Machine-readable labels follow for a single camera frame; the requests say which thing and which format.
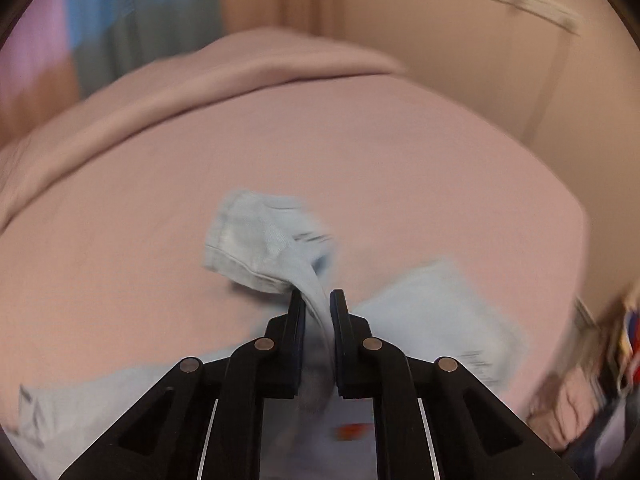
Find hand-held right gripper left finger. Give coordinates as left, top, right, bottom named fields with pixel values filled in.
left=57, top=290, right=307, bottom=480

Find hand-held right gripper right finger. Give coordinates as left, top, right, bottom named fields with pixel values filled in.
left=330, top=289, right=583, bottom=480

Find light blue denim pants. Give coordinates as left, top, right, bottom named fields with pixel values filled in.
left=0, top=187, right=527, bottom=480

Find bed with pink sheet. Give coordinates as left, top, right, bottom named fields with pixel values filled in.
left=0, top=74, right=592, bottom=461

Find pink folded blanket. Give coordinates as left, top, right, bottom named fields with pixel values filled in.
left=0, top=27, right=412, bottom=233

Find blue curtain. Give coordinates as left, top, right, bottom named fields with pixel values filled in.
left=65, top=0, right=232, bottom=103

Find pink curtain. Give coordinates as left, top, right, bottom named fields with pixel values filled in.
left=0, top=0, right=76, bottom=131

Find white wall fixture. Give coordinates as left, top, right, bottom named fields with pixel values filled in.
left=469, top=0, right=584, bottom=37

